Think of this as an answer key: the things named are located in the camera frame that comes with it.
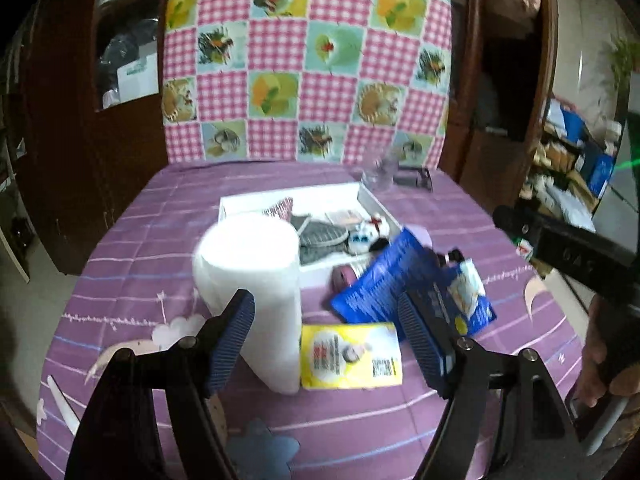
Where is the blue eye mask package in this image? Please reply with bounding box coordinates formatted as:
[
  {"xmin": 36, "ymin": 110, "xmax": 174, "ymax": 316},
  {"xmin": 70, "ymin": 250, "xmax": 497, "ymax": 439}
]
[{"xmin": 426, "ymin": 259, "xmax": 497, "ymax": 337}]

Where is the yellow puff package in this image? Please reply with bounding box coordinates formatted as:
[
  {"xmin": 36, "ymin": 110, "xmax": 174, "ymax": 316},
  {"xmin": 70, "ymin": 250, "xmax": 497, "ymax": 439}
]
[{"xmin": 300, "ymin": 323, "xmax": 404, "ymax": 390}]

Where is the blue foil package back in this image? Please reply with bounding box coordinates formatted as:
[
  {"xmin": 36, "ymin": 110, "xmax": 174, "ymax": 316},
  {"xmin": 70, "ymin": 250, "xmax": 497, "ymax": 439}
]
[{"xmin": 331, "ymin": 229, "xmax": 440, "ymax": 333}]

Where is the white paper towel roll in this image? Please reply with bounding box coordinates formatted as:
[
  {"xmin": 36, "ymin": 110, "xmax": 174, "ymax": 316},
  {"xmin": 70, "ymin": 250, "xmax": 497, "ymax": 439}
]
[{"xmin": 192, "ymin": 212, "xmax": 302, "ymax": 394}]

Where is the panda plush with sunglasses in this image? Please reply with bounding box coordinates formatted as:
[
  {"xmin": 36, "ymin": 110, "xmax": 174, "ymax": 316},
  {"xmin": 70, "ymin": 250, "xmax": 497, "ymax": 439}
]
[{"xmin": 347, "ymin": 214, "xmax": 390, "ymax": 256}]

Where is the green plaid cat pouch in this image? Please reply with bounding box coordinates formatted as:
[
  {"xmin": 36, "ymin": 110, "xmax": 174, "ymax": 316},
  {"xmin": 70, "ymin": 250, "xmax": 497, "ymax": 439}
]
[{"xmin": 290, "ymin": 216, "xmax": 349, "ymax": 266}]

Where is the person's right hand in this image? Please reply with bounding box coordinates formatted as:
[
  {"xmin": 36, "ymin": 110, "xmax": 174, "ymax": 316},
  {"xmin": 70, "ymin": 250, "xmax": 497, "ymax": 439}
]
[{"xmin": 574, "ymin": 294, "xmax": 640, "ymax": 409}]

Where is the purple striped tablecloth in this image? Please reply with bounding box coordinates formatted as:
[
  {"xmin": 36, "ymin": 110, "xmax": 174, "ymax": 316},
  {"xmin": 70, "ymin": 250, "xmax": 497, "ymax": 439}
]
[{"xmin": 37, "ymin": 162, "xmax": 582, "ymax": 479}]

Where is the white shallow box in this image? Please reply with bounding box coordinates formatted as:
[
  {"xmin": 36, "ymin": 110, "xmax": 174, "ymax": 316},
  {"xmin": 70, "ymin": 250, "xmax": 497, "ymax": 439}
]
[{"xmin": 219, "ymin": 182, "xmax": 401, "ymax": 288}]

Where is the black plastic clip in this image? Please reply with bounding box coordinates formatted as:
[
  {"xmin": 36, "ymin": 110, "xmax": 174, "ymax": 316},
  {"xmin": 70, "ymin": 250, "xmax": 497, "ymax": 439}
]
[{"xmin": 393, "ymin": 167, "xmax": 433, "ymax": 192}]

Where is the clear drinking glass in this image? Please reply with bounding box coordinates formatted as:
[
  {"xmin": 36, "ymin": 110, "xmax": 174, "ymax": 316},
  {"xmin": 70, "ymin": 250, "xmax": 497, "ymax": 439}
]
[{"xmin": 360, "ymin": 144, "xmax": 399, "ymax": 192}]

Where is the dark wooden cabinet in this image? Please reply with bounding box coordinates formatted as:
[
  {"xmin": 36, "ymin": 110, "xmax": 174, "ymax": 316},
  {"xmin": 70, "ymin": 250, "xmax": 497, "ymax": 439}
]
[{"xmin": 14, "ymin": 0, "xmax": 168, "ymax": 275}]

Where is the pink checkered picture cloth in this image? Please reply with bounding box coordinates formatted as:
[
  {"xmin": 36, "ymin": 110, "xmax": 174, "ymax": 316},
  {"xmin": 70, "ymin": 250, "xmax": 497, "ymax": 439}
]
[{"xmin": 162, "ymin": 0, "xmax": 452, "ymax": 168}]

